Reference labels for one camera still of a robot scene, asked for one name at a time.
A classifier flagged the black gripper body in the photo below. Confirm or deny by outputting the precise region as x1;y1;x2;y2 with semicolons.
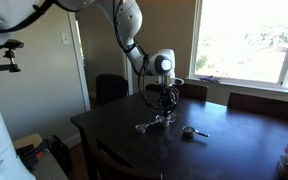
158;86;179;111

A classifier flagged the smallest silver measuring cup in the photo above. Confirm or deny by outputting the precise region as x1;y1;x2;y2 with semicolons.
135;122;156;134

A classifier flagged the largest silver measuring cup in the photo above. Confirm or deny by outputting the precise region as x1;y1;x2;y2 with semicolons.
155;115;170;128

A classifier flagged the dark wooden chair left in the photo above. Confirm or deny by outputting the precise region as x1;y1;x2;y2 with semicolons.
176;83;208;101

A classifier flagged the dark wooden chair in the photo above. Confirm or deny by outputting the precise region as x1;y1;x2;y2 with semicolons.
227;92;288;120
176;83;208;101

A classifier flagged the purple item on windowsill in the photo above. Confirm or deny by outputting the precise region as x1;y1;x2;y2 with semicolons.
200;77;220;83

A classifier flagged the black office chair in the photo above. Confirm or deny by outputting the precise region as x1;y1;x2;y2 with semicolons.
96;74;128;105

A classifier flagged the dark wooden chair right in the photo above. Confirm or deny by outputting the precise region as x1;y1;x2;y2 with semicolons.
227;92;288;120

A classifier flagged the near wooden chair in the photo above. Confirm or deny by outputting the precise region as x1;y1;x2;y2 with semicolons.
85;132;163;180

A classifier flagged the black tool case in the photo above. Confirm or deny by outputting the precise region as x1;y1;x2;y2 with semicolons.
14;134;73;174

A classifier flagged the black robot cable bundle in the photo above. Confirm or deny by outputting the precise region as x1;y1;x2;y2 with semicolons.
112;0;181;116

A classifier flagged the white light switch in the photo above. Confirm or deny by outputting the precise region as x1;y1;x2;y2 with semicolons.
61;32;71;45

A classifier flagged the black camera on mount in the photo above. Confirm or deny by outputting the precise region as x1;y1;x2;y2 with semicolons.
0;39;24;72

